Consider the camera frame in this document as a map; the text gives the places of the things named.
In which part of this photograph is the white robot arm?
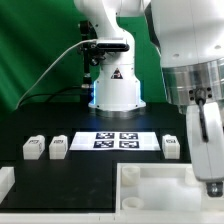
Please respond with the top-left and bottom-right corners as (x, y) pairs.
(74, 0), (224, 197)

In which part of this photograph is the black camera on mount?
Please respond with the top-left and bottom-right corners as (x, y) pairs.
(79, 20), (130, 66)

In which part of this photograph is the black cable on table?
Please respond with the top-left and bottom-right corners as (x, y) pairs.
(18, 85), (93, 107)

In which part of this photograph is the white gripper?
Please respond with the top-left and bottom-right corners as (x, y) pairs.
(186, 102), (224, 197)

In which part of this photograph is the white square tabletop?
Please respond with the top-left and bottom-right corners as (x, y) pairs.
(115, 163), (224, 224)

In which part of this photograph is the grey camera cable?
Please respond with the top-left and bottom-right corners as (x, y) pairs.
(14, 38), (98, 110)

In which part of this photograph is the white sheet with fiducial tags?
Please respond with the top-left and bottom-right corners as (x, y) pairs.
(70, 131), (160, 151)

